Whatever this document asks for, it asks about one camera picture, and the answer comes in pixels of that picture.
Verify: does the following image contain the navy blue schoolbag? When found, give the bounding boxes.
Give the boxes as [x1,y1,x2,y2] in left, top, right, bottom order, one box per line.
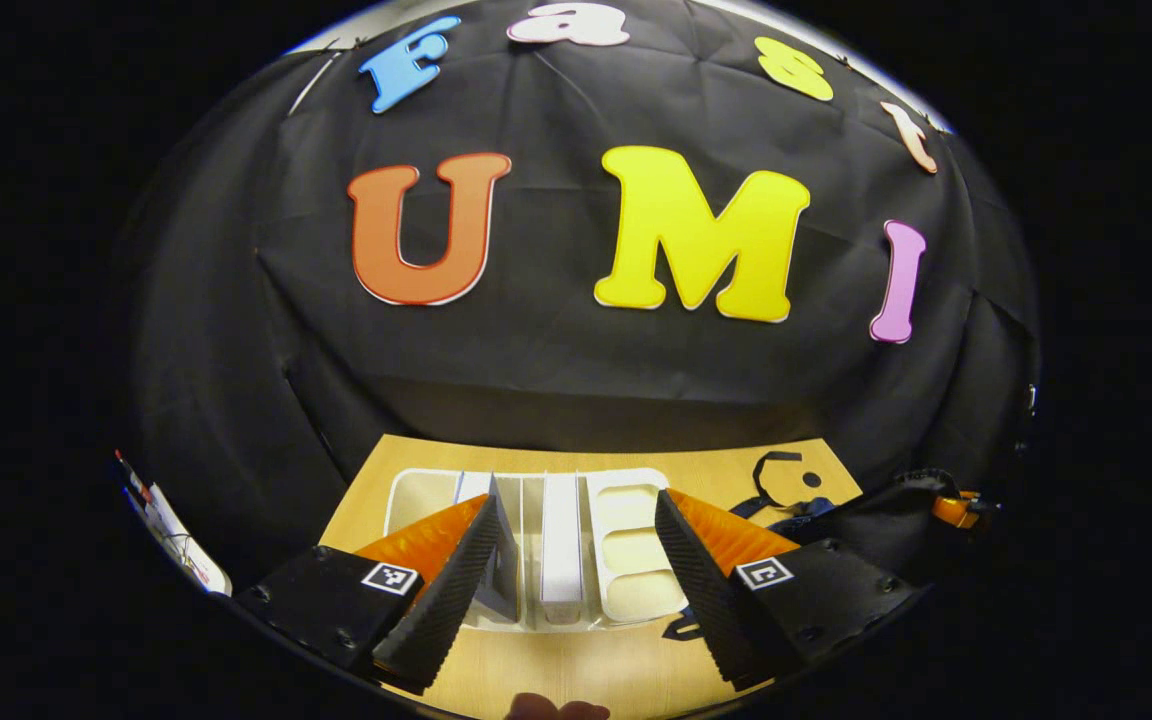
[661,450,967,641]

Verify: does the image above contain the white plastic bookshelf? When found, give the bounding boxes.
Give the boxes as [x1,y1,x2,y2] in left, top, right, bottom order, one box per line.
[383,467,689,633]

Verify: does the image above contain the white cover book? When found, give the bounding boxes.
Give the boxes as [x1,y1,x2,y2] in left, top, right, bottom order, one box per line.
[540,474,586,627]

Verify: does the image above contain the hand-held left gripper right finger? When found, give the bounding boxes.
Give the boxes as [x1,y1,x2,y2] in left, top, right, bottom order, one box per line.
[654,488,922,693]

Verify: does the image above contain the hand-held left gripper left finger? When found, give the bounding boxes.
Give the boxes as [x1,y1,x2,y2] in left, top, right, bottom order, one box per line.
[236,492,502,696]

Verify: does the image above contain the grey-blue cover book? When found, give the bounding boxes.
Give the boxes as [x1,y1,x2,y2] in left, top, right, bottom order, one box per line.
[479,472,524,623]

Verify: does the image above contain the white panel with electronics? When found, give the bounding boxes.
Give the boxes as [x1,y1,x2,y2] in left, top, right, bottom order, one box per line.
[136,480,234,598]

